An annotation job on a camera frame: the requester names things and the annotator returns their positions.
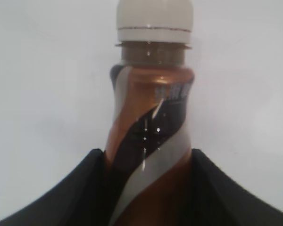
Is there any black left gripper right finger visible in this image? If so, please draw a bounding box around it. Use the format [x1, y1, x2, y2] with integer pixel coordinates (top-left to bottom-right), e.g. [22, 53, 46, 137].
[190, 149, 283, 226]

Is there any Nescafe coffee bottle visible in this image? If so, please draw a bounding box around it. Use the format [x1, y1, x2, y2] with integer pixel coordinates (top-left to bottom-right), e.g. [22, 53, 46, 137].
[98, 0, 195, 226]

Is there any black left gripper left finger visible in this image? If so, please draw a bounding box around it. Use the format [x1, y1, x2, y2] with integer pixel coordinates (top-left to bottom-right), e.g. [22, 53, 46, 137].
[0, 149, 104, 226]

